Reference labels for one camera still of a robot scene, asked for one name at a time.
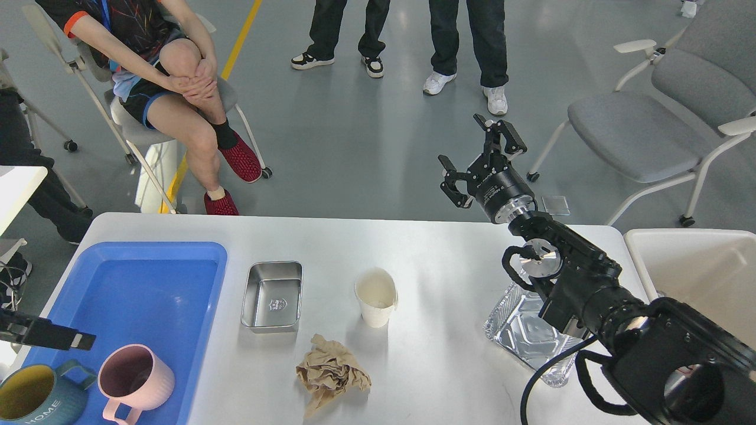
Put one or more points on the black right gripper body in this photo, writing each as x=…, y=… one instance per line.
x=502, y=194

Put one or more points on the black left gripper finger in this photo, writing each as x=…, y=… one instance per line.
x=20, y=328

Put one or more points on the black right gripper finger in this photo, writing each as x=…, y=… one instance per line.
x=501, y=143
x=449, y=184

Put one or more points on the teal mug yellow inside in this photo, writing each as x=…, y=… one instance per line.
x=40, y=394

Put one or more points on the pink ribbed mug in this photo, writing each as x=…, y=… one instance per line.
x=133, y=380

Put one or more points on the stainless steel rectangular container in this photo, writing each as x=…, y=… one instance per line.
x=273, y=296

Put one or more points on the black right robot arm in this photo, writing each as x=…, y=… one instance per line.
x=663, y=360

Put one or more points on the white paper cup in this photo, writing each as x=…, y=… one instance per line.
x=377, y=296

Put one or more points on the aluminium foil tray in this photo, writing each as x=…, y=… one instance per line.
x=515, y=325

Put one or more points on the person in black trousers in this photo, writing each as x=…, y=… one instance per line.
x=49, y=199

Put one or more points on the white side table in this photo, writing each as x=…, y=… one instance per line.
x=18, y=183

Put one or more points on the grey office chair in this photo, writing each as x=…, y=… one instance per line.
x=708, y=68

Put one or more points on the blue plastic tray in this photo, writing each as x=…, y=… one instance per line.
x=161, y=294

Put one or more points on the crumpled brown paper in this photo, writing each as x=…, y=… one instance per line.
x=328, y=371

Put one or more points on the white plastic bin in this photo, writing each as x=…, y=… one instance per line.
x=711, y=270

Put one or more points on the seated person black shirt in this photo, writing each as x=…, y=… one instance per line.
x=165, y=82

